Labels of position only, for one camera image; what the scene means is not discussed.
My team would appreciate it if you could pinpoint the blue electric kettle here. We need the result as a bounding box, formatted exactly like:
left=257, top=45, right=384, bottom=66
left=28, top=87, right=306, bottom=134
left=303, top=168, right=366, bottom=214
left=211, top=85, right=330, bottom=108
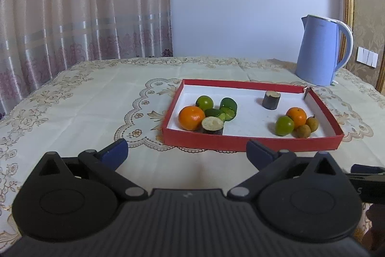
left=295, top=14, right=353, bottom=86

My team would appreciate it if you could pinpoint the red shallow cardboard box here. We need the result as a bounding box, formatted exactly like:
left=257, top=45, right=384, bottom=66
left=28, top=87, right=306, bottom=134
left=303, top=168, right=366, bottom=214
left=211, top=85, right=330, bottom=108
left=162, top=79, right=345, bottom=152

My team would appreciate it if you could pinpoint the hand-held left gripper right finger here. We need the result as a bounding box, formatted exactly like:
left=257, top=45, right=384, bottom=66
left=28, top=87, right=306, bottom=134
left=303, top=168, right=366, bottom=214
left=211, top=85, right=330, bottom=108
left=227, top=139, right=347, bottom=202

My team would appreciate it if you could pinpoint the gold ornate frame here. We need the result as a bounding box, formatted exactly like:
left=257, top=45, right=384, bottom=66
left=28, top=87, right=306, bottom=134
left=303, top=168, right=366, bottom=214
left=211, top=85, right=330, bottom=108
left=340, top=0, right=385, bottom=95

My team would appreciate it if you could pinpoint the small orange tangerine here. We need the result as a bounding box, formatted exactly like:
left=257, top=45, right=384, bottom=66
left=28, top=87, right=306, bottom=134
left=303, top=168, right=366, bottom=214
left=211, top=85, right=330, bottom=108
left=178, top=105, right=205, bottom=131

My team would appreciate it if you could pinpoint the pink patterned curtain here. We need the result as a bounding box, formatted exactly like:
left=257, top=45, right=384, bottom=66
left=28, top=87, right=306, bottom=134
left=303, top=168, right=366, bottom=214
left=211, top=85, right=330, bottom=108
left=0, top=0, right=173, bottom=116

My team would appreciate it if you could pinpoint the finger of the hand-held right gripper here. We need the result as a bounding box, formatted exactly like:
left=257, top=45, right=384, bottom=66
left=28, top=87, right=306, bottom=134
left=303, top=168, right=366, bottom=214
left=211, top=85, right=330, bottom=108
left=350, top=164, right=385, bottom=176

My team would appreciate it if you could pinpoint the green tomato with calyx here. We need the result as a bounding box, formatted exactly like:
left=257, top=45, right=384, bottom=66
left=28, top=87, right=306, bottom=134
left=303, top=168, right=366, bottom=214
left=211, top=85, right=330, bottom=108
left=275, top=115, right=295, bottom=136

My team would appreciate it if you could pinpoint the green sugarcane piece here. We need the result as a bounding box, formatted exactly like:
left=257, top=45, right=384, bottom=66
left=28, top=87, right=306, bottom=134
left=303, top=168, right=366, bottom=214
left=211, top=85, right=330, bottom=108
left=219, top=97, right=238, bottom=122

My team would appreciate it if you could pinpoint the white wall switch panel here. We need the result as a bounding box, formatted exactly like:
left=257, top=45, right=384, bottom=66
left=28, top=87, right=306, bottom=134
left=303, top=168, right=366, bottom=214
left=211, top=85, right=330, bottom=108
left=356, top=47, right=379, bottom=68

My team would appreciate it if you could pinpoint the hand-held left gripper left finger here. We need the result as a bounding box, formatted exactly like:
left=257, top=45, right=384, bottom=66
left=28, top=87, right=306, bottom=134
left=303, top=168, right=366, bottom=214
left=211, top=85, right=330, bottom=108
left=27, top=138, right=148, bottom=202

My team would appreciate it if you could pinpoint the large orange tangerine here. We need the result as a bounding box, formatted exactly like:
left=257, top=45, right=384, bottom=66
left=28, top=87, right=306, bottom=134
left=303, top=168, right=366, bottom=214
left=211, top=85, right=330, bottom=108
left=286, top=107, right=307, bottom=129

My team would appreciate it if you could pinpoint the round green citrus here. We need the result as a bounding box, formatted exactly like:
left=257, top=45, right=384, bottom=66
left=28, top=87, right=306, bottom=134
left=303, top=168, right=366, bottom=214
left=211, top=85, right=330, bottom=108
left=196, top=95, right=215, bottom=110

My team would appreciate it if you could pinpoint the cut green citrus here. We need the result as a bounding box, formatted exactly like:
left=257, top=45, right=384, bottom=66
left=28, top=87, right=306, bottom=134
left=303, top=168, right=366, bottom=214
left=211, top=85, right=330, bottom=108
left=205, top=108, right=227, bottom=122

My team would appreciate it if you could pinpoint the brown longan with stem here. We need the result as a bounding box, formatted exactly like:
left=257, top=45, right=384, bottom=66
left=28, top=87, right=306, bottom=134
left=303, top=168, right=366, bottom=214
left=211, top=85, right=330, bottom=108
left=305, top=115, right=319, bottom=132

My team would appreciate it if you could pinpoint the stemless brown longan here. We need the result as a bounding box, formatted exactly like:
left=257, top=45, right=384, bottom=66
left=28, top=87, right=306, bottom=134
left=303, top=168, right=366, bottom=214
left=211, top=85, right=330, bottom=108
left=294, top=125, right=312, bottom=138

